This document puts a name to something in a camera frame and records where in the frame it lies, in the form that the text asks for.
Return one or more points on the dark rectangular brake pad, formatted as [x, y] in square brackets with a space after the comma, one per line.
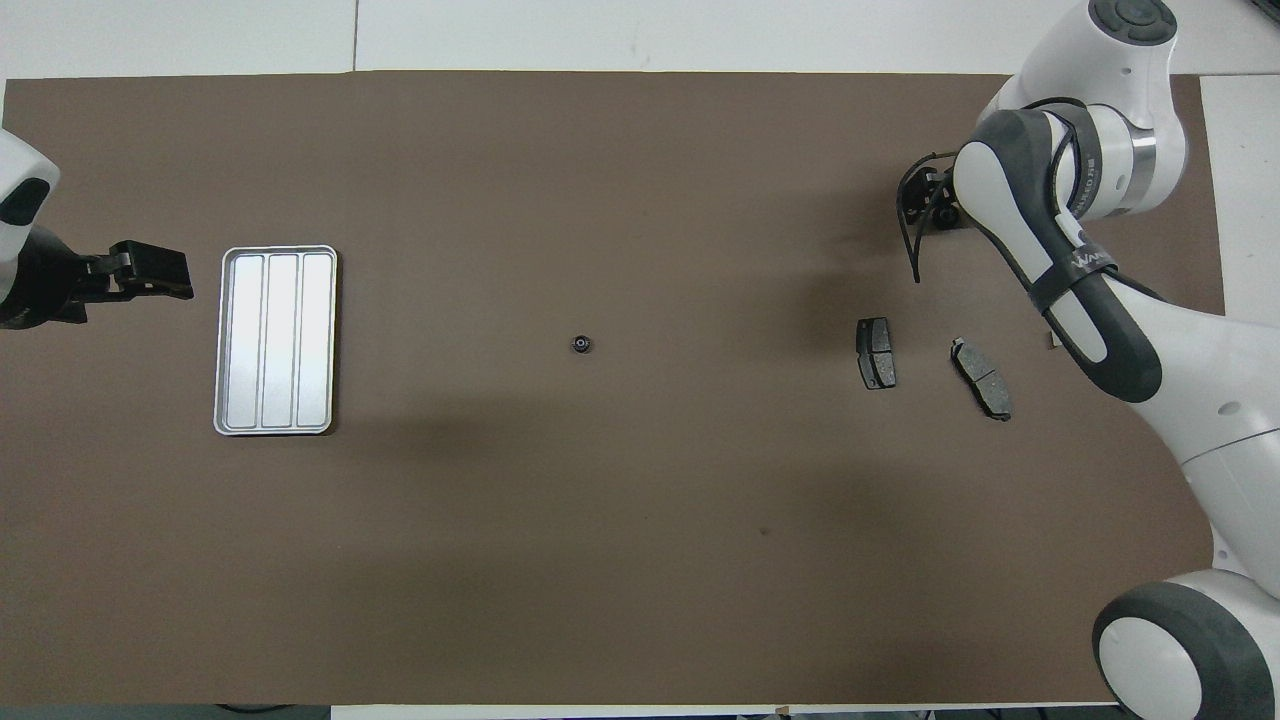
[876, 353]

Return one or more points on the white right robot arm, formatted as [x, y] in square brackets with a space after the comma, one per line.
[1200, 360]

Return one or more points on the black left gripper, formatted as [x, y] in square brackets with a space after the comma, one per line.
[45, 290]

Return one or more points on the brown table mat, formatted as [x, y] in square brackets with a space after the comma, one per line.
[600, 550]

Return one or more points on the dark angled brake pad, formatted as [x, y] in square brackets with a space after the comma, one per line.
[981, 378]

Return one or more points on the small black bearing gear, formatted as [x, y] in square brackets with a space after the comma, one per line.
[581, 344]

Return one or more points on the silver metal tray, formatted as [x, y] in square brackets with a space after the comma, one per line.
[300, 390]

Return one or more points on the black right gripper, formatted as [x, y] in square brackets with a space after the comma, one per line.
[938, 185]

